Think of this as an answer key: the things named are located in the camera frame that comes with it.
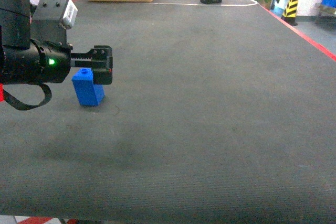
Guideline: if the blue rectangular block part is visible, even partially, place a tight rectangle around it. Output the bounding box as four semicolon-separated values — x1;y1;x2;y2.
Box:
71;68;104;106

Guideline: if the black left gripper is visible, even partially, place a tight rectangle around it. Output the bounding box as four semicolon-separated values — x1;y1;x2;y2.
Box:
1;39;113;85

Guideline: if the yellow black traffic cone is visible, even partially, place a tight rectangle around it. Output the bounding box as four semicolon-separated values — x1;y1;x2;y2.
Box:
281;0;299;26

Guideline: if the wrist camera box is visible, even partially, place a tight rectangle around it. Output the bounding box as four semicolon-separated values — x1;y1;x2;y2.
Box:
30;0;78;48

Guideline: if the black cable loop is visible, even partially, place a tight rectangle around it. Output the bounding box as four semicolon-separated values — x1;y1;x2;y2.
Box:
2;83;53;111

